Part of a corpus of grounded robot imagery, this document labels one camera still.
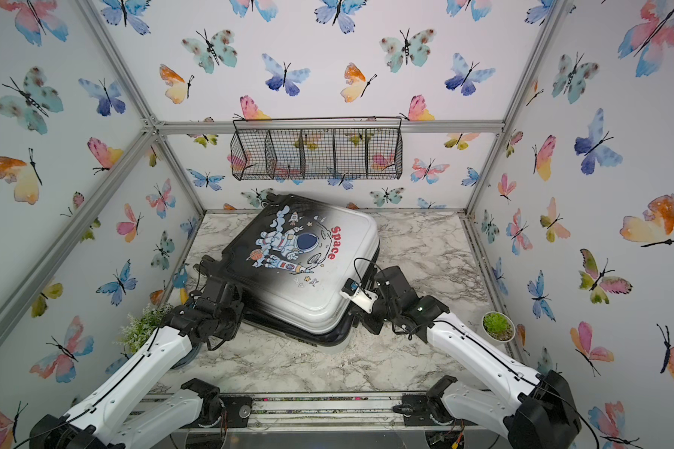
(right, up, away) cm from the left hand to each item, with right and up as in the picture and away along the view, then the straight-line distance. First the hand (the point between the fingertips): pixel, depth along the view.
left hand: (252, 307), depth 82 cm
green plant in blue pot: (-25, -3, -12) cm, 28 cm away
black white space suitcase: (+12, +13, -5) cm, 18 cm away
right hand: (+31, +2, -5) cm, 31 cm away
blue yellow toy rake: (-29, +5, +14) cm, 33 cm away
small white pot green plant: (+69, -4, -5) cm, 70 cm away
